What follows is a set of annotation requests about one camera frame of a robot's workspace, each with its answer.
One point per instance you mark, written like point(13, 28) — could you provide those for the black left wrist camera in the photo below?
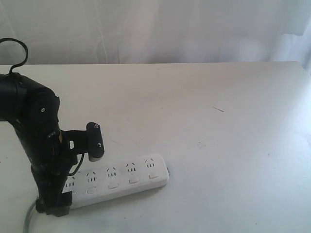
point(95, 142)

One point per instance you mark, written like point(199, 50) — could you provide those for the white five-outlet power strip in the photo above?
point(117, 180)

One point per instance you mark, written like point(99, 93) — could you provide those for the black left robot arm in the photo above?
point(32, 110)

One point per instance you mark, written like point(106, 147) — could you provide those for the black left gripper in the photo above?
point(53, 152)

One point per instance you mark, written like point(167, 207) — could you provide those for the white curtain backdrop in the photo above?
point(159, 31)

